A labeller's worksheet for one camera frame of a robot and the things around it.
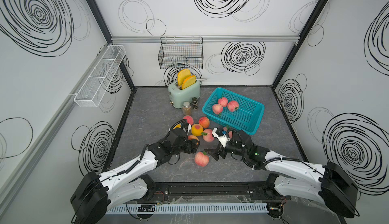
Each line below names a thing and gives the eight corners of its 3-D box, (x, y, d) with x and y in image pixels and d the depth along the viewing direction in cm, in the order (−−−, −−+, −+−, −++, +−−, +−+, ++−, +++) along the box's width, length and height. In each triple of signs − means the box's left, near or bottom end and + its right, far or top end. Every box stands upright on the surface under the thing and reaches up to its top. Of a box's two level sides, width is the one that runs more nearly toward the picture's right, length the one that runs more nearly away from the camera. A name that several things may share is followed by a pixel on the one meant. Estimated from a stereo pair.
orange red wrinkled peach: (197, 125, 101) (197, 119, 96) (202, 120, 103) (203, 114, 98) (205, 130, 98) (205, 125, 93) (210, 125, 100) (210, 120, 95)
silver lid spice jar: (183, 116, 105) (181, 107, 97) (185, 110, 108) (184, 101, 100) (189, 117, 104) (189, 108, 96) (191, 111, 108) (191, 102, 100)
